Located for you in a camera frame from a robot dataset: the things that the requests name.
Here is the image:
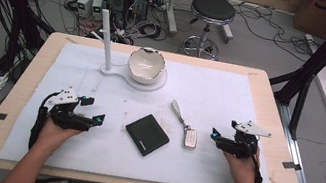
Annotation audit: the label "white eggshell-shaped bowl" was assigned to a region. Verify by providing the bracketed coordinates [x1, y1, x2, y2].
[123, 43, 169, 88]

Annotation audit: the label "black wallet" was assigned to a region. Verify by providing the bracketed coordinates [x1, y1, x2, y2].
[120, 110, 175, 161]

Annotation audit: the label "person's right hand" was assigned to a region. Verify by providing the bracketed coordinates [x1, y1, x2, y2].
[217, 142, 265, 183]

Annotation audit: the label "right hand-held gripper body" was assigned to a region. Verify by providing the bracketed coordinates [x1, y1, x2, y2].
[214, 115, 274, 165]

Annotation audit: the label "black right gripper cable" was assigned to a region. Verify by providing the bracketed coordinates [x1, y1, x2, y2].
[244, 144, 270, 183]

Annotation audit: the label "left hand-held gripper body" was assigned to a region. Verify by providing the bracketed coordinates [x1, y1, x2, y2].
[39, 83, 99, 135]

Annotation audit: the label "white foam mat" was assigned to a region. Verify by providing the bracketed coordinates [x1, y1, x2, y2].
[0, 33, 292, 183]

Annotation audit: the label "white stand with post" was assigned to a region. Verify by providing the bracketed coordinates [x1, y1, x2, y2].
[82, 6, 178, 96]

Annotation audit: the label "person's left hand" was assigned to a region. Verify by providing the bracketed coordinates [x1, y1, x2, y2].
[33, 114, 85, 159]

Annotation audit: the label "small grey power unit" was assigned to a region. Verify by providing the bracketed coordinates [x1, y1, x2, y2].
[74, 0, 95, 20]
[90, 0, 106, 21]

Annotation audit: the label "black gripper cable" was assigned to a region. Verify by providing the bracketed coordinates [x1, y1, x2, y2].
[26, 89, 54, 154]
[244, 144, 270, 183]

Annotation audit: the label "silver car key with strap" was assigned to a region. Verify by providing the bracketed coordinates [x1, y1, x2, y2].
[164, 98, 204, 151]

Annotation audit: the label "long black floor cables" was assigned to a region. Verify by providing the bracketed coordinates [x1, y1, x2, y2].
[225, 0, 326, 67]

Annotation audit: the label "black round stool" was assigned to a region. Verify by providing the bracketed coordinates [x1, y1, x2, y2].
[179, 0, 240, 64]

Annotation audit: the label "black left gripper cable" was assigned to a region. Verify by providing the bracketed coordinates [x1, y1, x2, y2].
[26, 89, 54, 154]

